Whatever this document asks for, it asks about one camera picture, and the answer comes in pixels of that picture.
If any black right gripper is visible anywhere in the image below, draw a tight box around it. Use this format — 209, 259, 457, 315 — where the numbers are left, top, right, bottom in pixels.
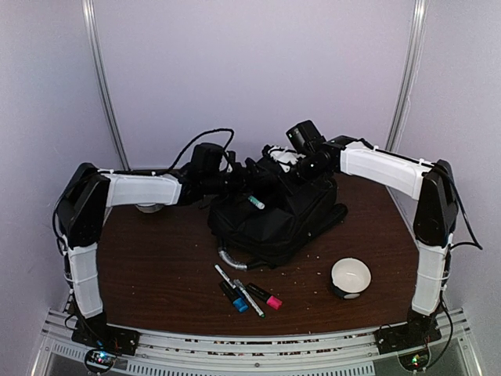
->
276, 154, 327, 197

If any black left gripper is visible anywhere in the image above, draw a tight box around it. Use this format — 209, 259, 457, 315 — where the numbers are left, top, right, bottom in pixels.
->
203, 157, 270, 205

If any white glue stick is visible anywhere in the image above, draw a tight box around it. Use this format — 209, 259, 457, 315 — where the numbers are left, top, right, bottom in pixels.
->
247, 195, 265, 210

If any black student backpack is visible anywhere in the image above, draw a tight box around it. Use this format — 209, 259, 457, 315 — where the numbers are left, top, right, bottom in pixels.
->
207, 157, 348, 271

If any white pen green tip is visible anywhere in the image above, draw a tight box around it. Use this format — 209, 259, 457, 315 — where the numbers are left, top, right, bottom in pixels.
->
233, 279, 265, 318

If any blue highlighter marker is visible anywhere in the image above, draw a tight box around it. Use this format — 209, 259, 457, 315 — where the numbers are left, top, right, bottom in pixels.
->
218, 280, 248, 313

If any pink highlighter marker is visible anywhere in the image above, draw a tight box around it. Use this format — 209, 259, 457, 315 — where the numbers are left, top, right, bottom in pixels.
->
246, 283, 283, 310

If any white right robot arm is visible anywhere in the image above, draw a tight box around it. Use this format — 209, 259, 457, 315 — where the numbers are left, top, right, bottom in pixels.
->
286, 120, 459, 346

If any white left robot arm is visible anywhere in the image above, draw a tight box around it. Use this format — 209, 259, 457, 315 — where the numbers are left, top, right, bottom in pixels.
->
54, 143, 265, 348

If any white fluted ceramic bowl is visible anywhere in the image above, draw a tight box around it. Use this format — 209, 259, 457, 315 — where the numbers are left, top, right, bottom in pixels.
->
135, 204, 165, 214

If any white bowl black base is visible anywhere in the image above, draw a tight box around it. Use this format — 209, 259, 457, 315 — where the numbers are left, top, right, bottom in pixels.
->
330, 258, 372, 300

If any right circuit board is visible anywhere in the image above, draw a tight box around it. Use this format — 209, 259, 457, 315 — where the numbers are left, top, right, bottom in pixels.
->
398, 349, 431, 372

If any circuit board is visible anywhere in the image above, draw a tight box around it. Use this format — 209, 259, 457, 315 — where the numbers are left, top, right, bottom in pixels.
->
398, 349, 431, 372
84, 349, 117, 373

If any left circuit board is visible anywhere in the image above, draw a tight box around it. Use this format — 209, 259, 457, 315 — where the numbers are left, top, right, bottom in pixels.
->
84, 349, 117, 373

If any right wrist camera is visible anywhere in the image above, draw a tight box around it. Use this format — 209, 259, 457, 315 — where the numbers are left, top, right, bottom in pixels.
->
261, 145, 305, 172

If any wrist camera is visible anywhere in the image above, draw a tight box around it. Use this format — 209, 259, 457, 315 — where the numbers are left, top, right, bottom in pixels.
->
261, 145, 305, 172
223, 150, 240, 174

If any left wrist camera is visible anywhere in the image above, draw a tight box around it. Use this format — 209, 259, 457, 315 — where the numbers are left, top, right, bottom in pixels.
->
223, 150, 240, 174

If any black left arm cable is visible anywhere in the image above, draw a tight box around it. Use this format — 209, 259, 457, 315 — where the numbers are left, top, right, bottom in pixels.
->
168, 128, 236, 173

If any right aluminium corner post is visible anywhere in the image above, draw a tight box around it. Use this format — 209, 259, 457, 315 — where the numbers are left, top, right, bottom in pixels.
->
385, 0, 429, 152

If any aluminium corner post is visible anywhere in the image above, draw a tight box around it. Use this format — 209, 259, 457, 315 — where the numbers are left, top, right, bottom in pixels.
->
81, 0, 130, 170
385, 0, 429, 152

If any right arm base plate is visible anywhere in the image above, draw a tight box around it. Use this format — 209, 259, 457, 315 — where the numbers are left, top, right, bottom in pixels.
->
373, 323, 442, 354

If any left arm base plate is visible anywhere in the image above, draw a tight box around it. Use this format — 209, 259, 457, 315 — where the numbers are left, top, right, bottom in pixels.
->
71, 327, 140, 356

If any aluminium front rail frame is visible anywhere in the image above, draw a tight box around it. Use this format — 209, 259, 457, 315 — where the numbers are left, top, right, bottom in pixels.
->
27, 309, 488, 375

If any left aluminium corner post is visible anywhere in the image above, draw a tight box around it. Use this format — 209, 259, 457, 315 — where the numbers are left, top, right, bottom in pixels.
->
81, 0, 130, 170

